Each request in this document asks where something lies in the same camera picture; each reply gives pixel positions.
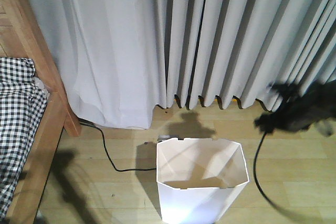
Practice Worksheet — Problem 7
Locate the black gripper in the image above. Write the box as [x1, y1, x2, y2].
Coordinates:
[254, 82, 310, 132]

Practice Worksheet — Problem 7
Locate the white plastic trash bin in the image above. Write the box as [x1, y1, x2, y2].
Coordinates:
[156, 138, 249, 223]

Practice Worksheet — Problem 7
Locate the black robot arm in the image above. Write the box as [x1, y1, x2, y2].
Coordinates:
[254, 80, 335, 134]

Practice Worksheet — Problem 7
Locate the grey curtain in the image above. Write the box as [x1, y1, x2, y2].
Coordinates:
[29, 0, 335, 129]

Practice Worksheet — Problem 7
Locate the black white checkered blanket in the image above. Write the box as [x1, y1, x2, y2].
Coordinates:
[1, 57, 49, 220]

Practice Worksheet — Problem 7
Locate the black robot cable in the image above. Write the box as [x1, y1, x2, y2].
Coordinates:
[253, 129, 326, 223]

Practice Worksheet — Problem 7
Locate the black floor power cable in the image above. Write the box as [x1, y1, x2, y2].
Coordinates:
[78, 119, 158, 173]

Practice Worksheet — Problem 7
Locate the wooden bed frame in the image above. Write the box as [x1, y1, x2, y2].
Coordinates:
[1, 0, 81, 223]

